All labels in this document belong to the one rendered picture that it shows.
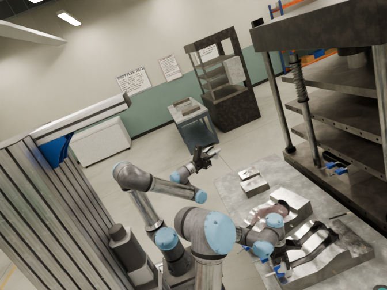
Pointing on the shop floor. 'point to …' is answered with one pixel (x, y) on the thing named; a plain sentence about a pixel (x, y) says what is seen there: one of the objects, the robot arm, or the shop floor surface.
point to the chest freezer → (100, 141)
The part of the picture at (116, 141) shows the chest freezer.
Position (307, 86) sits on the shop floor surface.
